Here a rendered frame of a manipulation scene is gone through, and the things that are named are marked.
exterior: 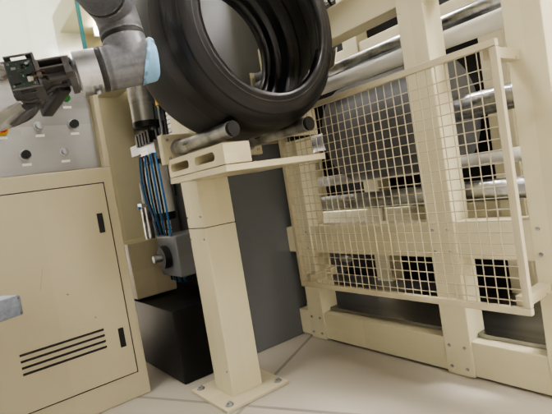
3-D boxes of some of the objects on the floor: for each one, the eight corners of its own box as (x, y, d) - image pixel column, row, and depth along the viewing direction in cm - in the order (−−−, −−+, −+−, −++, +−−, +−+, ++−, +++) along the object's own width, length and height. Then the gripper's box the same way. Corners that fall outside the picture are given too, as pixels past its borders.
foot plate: (190, 392, 172) (190, 387, 172) (249, 365, 188) (248, 361, 188) (227, 414, 151) (226, 407, 151) (289, 383, 167) (287, 377, 167)
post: (214, 390, 171) (94, -304, 157) (244, 376, 179) (131, -285, 165) (233, 400, 160) (105, -343, 147) (263, 385, 168) (144, -320, 155)
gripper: (57, 16, 88) (-60, 33, 82) (87, 109, 86) (-30, 134, 80) (63, 40, 96) (-42, 57, 90) (91, 126, 94) (-15, 149, 88)
